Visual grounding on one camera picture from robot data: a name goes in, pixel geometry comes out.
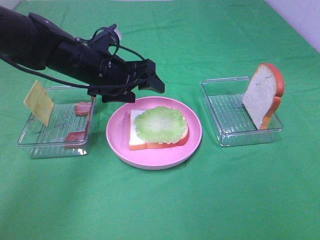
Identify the pink round plate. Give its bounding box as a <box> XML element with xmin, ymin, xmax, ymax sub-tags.
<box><xmin>105</xmin><ymin>96</ymin><xmax>203</xmax><ymax>170</ymax></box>

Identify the toast bread slice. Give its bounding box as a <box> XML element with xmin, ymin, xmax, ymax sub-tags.
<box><xmin>128</xmin><ymin>109</ymin><xmax>190</xmax><ymax>151</ymax></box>
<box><xmin>242</xmin><ymin>62</ymin><xmax>285</xmax><ymax>130</ymax></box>

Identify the bacon strip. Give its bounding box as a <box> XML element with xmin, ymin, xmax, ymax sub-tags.
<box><xmin>74</xmin><ymin>102</ymin><xmax>92</xmax><ymax>116</ymax></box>
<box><xmin>64</xmin><ymin>118</ymin><xmax>90</xmax><ymax>149</ymax></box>

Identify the bacon strip front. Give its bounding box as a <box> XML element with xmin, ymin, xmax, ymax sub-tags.
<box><xmin>64</xmin><ymin>118</ymin><xmax>90</xmax><ymax>149</ymax></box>

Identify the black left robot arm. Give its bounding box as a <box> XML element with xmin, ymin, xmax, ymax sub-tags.
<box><xmin>0</xmin><ymin>7</ymin><xmax>165</xmax><ymax>103</ymax></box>

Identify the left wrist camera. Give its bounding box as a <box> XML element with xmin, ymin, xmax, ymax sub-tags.
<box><xmin>90</xmin><ymin>24</ymin><xmax>122</xmax><ymax>55</ymax></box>

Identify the clear left plastic container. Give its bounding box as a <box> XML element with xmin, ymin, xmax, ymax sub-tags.
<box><xmin>17</xmin><ymin>86</ymin><xmax>96</xmax><ymax>159</ymax></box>

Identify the green lettuce leaf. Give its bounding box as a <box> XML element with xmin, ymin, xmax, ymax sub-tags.
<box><xmin>132</xmin><ymin>105</ymin><xmax>189</xmax><ymax>145</ymax></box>

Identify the yellow cheese slice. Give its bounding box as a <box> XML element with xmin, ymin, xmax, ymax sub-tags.
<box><xmin>23</xmin><ymin>80</ymin><xmax>55</xmax><ymax>127</ymax></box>

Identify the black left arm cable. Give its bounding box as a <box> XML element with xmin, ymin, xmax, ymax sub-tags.
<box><xmin>0</xmin><ymin>24</ymin><xmax>148</xmax><ymax>89</ymax></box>

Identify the clear plastic container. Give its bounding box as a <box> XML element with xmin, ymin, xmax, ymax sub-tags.
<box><xmin>17</xmin><ymin>86</ymin><xmax>96</xmax><ymax>159</ymax></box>
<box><xmin>200</xmin><ymin>76</ymin><xmax>284</xmax><ymax>147</ymax></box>

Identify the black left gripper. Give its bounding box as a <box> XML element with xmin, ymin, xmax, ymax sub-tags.
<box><xmin>86</xmin><ymin>56</ymin><xmax>165</xmax><ymax>103</ymax></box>

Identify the clear right plastic container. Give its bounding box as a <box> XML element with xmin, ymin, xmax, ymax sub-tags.
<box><xmin>200</xmin><ymin>76</ymin><xmax>284</xmax><ymax>147</ymax></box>

